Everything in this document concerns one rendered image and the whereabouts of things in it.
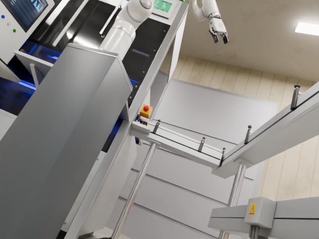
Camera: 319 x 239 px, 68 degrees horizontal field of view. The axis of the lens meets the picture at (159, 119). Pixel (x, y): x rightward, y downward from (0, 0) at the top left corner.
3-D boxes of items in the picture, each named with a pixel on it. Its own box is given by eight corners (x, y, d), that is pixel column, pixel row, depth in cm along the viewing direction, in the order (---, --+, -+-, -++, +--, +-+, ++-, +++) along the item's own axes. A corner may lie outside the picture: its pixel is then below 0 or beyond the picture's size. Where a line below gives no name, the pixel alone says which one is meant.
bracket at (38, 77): (41, 105, 167) (51, 91, 172) (45, 107, 167) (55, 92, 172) (17, 80, 136) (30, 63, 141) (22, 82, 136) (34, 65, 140)
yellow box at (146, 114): (139, 115, 176) (143, 107, 178) (148, 119, 175) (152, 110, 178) (139, 111, 169) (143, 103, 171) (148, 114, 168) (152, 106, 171)
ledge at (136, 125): (133, 129, 179) (134, 127, 180) (148, 136, 178) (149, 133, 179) (132, 123, 166) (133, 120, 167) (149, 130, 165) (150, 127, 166)
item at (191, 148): (130, 129, 174) (139, 111, 180) (132, 136, 188) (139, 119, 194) (220, 165, 168) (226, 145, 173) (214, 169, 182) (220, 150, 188)
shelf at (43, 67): (45, 92, 180) (47, 90, 181) (130, 126, 174) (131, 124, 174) (13, 51, 136) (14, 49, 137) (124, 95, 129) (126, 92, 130)
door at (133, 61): (92, 61, 185) (124, 10, 207) (143, 81, 181) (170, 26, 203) (91, 61, 185) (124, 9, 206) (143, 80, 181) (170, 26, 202)
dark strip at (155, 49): (125, 101, 173) (165, 24, 203) (131, 103, 173) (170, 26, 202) (125, 100, 172) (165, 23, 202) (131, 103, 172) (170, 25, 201)
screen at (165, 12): (145, 11, 206) (154, -5, 214) (168, 19, 204) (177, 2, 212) (145, 10, 205) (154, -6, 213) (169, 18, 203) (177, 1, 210)
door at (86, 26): (39, 41, 190) (76, -7, 211) (91, 61, 185) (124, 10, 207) (38, 41, 189) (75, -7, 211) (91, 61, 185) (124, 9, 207)
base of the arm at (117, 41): (114, 56, 99) (133, 25, 106) (77, 48, 105) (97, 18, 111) (126, 83, 116) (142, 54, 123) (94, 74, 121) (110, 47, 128)
